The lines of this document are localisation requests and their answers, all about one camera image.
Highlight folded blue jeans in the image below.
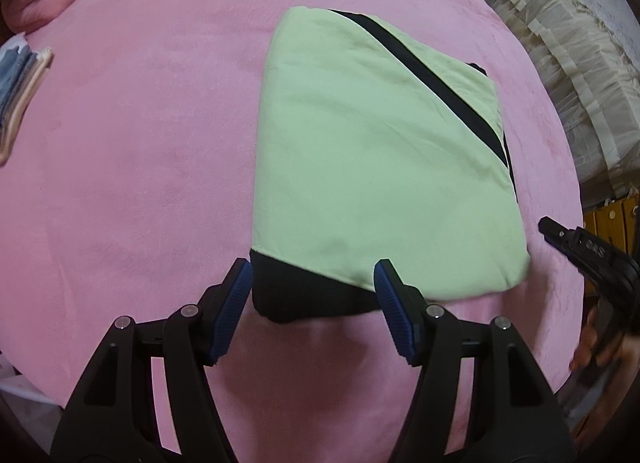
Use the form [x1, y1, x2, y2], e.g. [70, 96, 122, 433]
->
[0, 40, 38, 131]

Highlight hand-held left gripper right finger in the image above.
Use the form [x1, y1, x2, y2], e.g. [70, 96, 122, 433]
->
[374, 258, 576, 463]

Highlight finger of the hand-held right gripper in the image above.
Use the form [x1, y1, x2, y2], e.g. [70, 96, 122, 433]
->
[538, 216, 586, 264]

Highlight person's right hand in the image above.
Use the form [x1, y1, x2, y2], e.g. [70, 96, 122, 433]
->
[569, 305, 640, 374]

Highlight green and black hooded jacket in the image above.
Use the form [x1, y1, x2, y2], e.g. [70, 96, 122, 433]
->
[248, 6, 532, 324]

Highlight bed with pink sheet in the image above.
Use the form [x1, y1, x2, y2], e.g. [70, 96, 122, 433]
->
[0, 0, 588, 454]

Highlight stack of folded clothes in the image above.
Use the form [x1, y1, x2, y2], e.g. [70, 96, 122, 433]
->
[0, 46, 55, 166]

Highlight wooden drawer cabinet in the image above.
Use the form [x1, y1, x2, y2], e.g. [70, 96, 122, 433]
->
[582, 193, 640, 256]

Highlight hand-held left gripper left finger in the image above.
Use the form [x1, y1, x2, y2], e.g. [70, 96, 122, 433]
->
[50, 258, 253, 463]

